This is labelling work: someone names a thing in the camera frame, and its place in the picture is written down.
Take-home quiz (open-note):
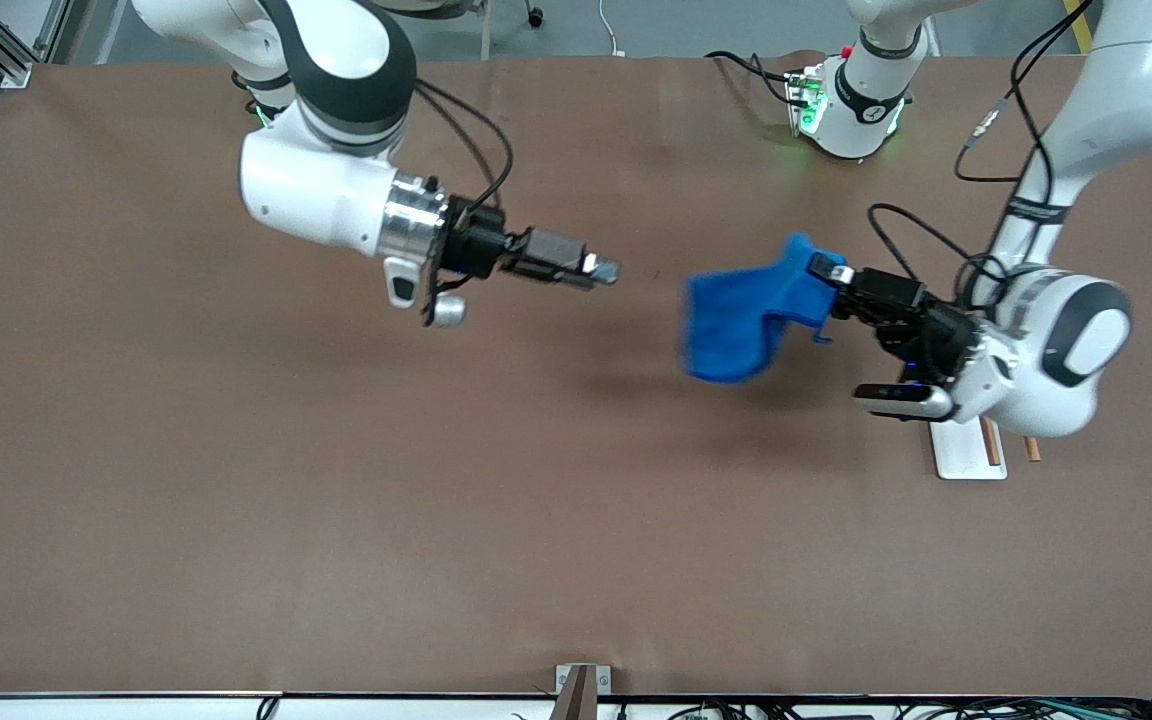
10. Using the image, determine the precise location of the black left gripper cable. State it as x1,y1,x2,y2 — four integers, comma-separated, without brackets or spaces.
867,202,1007,311

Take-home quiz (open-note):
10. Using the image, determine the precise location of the white rack base plate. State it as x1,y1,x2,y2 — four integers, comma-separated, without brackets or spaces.
931,420,1008,482

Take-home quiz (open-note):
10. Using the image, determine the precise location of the white floor cable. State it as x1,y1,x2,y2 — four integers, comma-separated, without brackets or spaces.
598,0,629,58

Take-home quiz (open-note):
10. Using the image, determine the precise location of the black left arm wrist cable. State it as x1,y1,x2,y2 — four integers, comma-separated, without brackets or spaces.
954,0,1097,184

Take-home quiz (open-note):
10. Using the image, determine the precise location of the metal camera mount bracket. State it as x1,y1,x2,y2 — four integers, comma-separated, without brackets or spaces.
554,663,613,720

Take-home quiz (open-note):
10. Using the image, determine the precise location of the black arm wrist cable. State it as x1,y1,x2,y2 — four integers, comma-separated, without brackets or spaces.
954,0,1097,184
414,80,516,217

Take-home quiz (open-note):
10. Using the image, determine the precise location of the black left arm base cable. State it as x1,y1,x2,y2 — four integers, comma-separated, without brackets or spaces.
704,50,802,106

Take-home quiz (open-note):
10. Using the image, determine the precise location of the blue microfibre towel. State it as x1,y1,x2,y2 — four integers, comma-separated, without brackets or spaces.
684,232,849,384

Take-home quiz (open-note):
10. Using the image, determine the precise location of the black right arm wrist cable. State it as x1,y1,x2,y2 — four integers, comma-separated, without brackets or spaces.
414,80,516,217

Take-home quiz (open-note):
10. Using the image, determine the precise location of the aluminium frame profile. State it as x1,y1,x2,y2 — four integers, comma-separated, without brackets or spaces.
0,0,72,89

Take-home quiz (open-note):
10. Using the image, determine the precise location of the office chair base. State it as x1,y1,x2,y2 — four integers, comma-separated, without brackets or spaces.
376,0,547,61

